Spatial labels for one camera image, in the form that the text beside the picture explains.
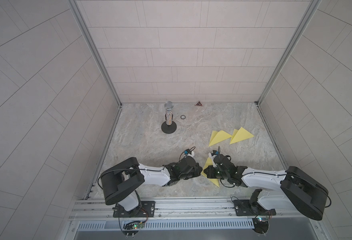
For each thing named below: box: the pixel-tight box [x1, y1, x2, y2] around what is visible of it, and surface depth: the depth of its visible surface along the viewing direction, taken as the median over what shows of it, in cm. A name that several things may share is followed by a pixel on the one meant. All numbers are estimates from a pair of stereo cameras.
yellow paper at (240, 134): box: [229, 126, 255, 145], surface depth 97 cm
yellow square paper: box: [208, 130, 232, 147], surface depth 96 cm
